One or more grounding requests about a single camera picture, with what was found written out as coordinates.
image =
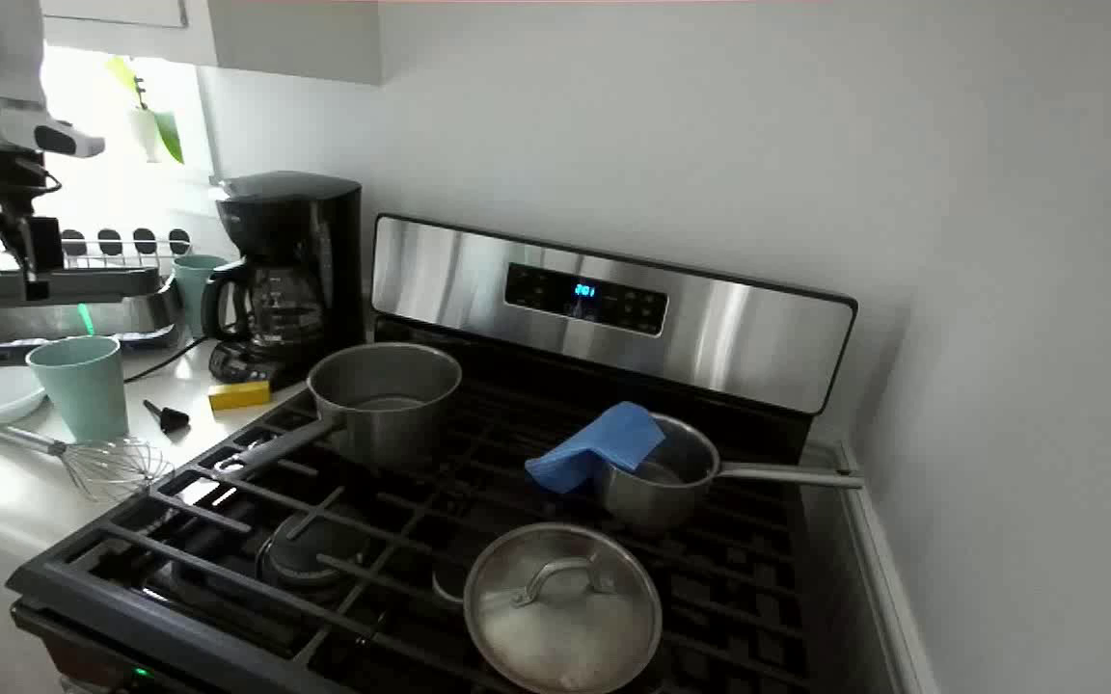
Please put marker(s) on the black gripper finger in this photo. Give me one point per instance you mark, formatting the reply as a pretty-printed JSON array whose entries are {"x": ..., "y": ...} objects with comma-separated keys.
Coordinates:
[{"x": 42, "y": 248}]

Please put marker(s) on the large teal cup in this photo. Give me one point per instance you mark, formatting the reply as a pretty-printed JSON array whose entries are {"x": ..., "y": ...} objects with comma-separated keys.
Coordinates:
[{"x": 82, "y": 389}]

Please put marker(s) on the blue cloth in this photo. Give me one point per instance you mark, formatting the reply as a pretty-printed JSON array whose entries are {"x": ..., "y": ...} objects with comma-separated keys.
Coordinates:
[{"x": 595, "y": 452}]

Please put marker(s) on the black steel gas stove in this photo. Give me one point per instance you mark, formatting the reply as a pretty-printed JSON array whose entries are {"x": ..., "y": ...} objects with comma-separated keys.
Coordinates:
[{"x": 736, "y": 333}]

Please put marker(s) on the steel countertop appliance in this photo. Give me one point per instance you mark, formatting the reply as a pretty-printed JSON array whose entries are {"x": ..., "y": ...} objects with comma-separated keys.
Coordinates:
[{"x": 56, "y": 315}]

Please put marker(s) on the green plant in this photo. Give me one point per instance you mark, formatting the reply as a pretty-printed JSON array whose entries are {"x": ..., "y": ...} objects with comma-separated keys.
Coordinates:
[{"x": 169, "y": 135}]

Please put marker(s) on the small black knob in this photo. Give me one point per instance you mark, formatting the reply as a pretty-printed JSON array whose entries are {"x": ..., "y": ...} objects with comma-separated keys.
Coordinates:
[{"x": 170, "y": 416}]

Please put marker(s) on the yellow sponge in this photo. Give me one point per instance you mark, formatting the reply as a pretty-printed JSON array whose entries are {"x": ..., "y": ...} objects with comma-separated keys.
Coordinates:
[{"x": 241, "y": 395}]

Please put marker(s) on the black coffee maker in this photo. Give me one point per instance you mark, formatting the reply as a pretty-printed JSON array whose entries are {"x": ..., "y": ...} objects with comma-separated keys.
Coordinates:
[{"x": 305, "y": 254}]

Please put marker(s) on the large steel saucepan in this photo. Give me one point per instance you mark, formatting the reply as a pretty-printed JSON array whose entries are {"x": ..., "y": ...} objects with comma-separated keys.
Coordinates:
[{"x": 386, "y": 409}]

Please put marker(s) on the small steel saucepan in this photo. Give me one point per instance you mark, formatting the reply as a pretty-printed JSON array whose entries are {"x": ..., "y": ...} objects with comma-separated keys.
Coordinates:
[{"x": 659, "y": 495}]

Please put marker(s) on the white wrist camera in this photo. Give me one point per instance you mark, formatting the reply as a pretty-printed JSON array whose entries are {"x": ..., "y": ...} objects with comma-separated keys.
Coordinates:
[{"x": 69, "y": 139}]

